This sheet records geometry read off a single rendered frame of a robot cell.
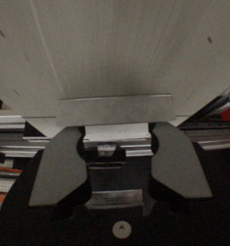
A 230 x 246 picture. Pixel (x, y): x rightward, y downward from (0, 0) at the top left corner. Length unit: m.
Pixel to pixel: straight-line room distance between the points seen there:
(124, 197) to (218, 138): 0.50
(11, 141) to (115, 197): 0.43
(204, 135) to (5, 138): 0.72
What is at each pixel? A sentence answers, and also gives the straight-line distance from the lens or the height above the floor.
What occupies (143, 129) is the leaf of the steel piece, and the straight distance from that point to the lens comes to 0.19.
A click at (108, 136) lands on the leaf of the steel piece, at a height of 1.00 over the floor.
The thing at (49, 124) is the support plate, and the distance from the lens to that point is 0.17.
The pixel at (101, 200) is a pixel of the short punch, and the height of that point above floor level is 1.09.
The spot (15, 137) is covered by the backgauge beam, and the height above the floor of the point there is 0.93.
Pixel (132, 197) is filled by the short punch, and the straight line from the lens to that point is 0.24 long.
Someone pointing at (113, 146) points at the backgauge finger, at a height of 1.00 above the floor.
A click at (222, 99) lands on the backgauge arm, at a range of 0.60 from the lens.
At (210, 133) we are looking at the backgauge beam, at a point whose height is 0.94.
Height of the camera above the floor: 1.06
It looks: 20 degrees down
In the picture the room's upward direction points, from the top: 177 degrees clockwise
